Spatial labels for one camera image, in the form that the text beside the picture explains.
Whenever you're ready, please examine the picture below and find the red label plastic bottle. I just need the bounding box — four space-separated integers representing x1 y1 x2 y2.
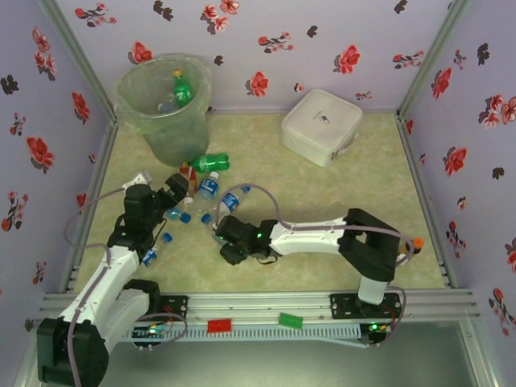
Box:
180 162 199 205

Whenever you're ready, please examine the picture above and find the clear bottle blue label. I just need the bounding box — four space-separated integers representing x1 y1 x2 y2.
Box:
164 206 193 225

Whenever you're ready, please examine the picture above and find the blue label plastic bottle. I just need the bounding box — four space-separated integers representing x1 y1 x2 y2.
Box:
140 248 160 268

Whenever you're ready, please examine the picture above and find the green bottle yellow cap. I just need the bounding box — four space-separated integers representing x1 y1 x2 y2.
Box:
172 70 194 109

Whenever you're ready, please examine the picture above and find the clear plastic trash bin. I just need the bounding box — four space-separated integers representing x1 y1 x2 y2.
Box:
114 54 213 167

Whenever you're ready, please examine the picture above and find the green plastic bottle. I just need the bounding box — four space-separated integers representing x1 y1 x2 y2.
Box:
188 152 231 173

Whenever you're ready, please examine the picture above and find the red plastic block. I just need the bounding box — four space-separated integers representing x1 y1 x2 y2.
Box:
207 318 234 334

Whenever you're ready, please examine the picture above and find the green plastic block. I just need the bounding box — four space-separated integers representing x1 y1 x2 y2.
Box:
278 311 304 329

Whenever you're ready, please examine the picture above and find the controller board with LED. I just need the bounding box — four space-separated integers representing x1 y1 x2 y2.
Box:
131 322 173 352
360 321 395 348

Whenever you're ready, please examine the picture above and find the white fabric zip case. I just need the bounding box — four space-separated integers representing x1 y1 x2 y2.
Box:
280 88 364 169

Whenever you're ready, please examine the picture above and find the small orange capped object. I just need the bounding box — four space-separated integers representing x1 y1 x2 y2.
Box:
402 236 425 261

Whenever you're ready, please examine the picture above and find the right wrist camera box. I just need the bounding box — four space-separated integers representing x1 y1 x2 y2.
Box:
215 215 243 245

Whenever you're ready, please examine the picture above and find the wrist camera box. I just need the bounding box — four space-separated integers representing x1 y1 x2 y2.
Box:
215 215 243 245
120 172 158 217

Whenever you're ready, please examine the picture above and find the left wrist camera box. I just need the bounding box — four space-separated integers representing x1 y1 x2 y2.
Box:
120 172 158 217

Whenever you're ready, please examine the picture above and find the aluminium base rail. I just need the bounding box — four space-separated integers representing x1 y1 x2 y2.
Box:
40 290 479 323

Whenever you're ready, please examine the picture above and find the grey slotted cable duct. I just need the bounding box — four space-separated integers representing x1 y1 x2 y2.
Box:
120 325 362 343

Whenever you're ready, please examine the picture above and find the aluminium table edge rail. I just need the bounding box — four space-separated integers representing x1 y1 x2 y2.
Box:
207 106 400 116

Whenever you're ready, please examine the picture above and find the left arm grey cable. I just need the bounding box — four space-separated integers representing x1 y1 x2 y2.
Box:
64 185 126 386

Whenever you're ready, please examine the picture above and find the aluminium frame post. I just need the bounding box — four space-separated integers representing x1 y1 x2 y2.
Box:
36 0 120 124
397 0 473 122

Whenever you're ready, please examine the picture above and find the aluminium frame profile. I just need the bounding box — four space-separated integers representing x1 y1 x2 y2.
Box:
11 346 41 387
459 318 497 387

